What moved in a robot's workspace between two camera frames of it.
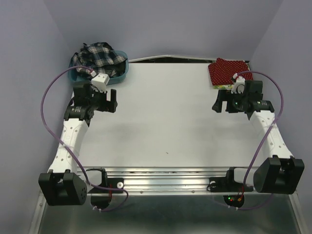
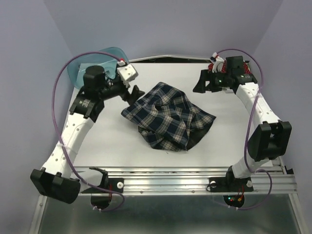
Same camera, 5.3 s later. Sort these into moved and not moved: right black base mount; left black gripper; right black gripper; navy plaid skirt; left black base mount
Moved: right black gripper; left black gripper; navy plaid skirt
Not moved: right black base mount; left black base mount
